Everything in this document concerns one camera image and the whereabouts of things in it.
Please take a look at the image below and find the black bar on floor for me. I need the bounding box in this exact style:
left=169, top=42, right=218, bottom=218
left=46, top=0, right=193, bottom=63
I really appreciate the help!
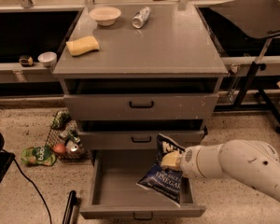
left=62, top=190, right=80, bottom=224

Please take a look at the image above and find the grey drawer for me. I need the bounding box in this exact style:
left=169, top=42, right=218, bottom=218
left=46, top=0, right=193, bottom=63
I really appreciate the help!
left=79, top=119, right=208, bottom=150
left=63, top=77, right=220, bottom=121
left=80, top=149, right=205, bottom=220

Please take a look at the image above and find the black cable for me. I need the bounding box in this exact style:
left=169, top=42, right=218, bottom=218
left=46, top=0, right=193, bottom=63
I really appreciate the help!
left=0, top=148, right=53, bottom=224

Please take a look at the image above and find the silver can in basket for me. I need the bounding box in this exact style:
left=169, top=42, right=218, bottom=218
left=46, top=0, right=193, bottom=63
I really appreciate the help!
left=66, top=140, right=78, bottom=153

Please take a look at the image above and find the grey top drawer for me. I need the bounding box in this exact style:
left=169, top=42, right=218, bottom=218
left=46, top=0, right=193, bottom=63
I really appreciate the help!
left=63, top=77, right=220, bottom=121

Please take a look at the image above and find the beige bowl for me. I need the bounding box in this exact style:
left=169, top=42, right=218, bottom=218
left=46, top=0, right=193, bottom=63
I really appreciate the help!
left=89, top=7, right=121, bottom=26

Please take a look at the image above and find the yellow sponge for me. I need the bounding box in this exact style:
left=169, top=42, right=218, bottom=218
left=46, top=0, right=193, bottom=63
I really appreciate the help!
left=66, top=36, right=100, bottom=56

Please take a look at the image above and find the green bottle in basket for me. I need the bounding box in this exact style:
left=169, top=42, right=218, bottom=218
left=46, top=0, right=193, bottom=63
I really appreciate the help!
left=59, top=126, right=80, bottom=144

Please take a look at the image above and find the blue chip bag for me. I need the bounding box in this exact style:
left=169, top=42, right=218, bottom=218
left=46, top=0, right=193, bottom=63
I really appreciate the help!
left=137, top=133, right=185, bottom=206

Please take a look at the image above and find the grey bottom drawer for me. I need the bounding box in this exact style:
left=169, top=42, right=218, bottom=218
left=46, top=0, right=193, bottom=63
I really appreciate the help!
left=80, top=149, right=205, bottom=220

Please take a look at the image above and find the small white cup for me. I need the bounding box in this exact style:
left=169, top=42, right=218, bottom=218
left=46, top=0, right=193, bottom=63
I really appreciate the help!
left=38, top=51, right=57, bottom=67

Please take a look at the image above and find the black tray stand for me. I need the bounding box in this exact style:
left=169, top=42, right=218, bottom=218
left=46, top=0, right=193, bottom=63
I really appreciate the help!
left=202, top=0, right=280, bottom=133

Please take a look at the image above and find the wire basket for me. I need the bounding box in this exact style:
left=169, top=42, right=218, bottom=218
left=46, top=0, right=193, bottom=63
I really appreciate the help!
left=45, top=120, right=88, bottom=161

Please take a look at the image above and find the grey drawer cabinet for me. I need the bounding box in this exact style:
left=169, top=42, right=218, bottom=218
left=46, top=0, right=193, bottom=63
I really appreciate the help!
left=52, top=3, right=230, bottom=161

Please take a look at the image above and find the green chip bag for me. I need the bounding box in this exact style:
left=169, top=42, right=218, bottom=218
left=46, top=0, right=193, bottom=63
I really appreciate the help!
left=51, top=110, right=71, bottom=130

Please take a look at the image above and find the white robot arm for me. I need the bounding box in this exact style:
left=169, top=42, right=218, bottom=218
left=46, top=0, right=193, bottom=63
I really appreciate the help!
left=161, top=140, right=280, bottom=202

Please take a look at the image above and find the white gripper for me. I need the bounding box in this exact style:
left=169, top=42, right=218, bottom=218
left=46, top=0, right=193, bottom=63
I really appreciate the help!
left=161, top=146, right=205, bottom=178

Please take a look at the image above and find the green snack pouch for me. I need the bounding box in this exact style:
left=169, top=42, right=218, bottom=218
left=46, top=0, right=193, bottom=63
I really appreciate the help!
left=21, top=146, right=56, bottom=166

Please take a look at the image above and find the red apple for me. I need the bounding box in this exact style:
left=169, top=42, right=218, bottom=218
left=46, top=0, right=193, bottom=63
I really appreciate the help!
left=52, top=144, right=66, bottom=154

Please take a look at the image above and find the grey middle drawer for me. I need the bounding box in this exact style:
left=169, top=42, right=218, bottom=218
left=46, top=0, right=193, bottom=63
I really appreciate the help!
left=79, top=119, right=208, bottom=150

